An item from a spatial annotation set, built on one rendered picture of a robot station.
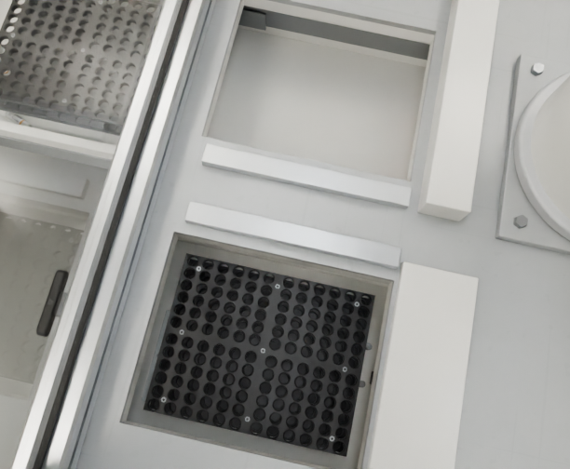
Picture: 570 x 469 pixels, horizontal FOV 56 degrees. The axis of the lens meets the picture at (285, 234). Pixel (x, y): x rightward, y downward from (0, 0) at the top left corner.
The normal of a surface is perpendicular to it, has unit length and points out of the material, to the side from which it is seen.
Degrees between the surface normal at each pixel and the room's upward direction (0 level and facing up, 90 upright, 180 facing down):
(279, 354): 0
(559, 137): 90
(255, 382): 0
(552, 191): 90
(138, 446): 0
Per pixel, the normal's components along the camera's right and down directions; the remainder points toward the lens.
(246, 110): 0.03, -0.25
